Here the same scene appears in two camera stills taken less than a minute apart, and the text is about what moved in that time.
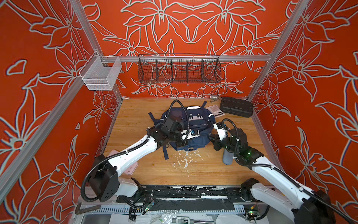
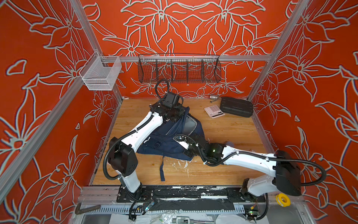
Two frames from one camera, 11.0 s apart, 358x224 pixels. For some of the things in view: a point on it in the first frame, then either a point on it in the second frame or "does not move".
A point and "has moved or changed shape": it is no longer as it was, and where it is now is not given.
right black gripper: [217, 139] -> [185, 152]
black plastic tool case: [237, 107] does not move
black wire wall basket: [178, 68] does not move
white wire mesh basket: [101, 73] does not move
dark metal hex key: [78, 210] does not move
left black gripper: [180, 143] -> [181, 109]
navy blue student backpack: [198, 118] has moved or changed shape
